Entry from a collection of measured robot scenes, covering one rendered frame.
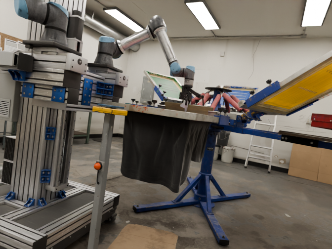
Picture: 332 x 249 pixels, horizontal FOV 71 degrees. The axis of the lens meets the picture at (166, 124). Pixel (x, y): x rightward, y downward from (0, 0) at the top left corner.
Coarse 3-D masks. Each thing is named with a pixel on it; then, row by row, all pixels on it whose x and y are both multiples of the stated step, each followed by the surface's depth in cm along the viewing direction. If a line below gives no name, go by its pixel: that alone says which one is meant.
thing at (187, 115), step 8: (112, 104) 143; (120, 104) 140; (128, 104) 138; (144, 112) 133; (152, 112) 130; (160, 112) 128; (168, 112) 126; (176, 112) 124; (184, 112) 122; (200, 120) 126; (208, 120) 140; (216, 120) 157
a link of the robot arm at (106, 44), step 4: (104, 36) 176; (100, 40) 176; (104, 40) 175; (108, 40) 176; (112, 40) 178; (100, 44) 176; (104, 44) 175; (108, 44) 176; (112, 44) 179; (100, 48) 176; (104, 48) 175; (108, 48) 176; (112, 48) 179; (116, 48) 187; (108, 52) 177; (112, 52) 180
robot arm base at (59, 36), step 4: (44, 28) 131; (48, 28) 129; (52, 28) 129; (56, 28) 130; (60, 28) 131; (44, 32) 129; (48, 32) 129; (52, 32) 129; (56, 32) 130; (60, 32) 131; (64, 32) 134; (44, 36) 128; (48, 36) 128; (52, 36) 129; (56, 36) 130; (60, 36) 131; (64, 36) 134; (40, 40) 129; (44, 40) 128; (48, 40) 128; (52, 40) 128; (56, 40) 129; (60, 40) 130; (64, 40) 133; (64, 44) 133
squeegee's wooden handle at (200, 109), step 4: (168, 104) 191; (172, 104) 190; (176, 104) 188; (188, 104) 184; (168, 108) 191; (172, 108) 190; (176, 108) 188; (180, 108) 186; (184, 108) 185; (188, 108) 183; (192, 108) 182; (196, 108) 180; (200, 108) 179; (204, 108) 178; (208, 108) 176; (212, 108) 176; (192, 112) 182; (196, 112) 180; (200, 112) 179; (204, 112) 178
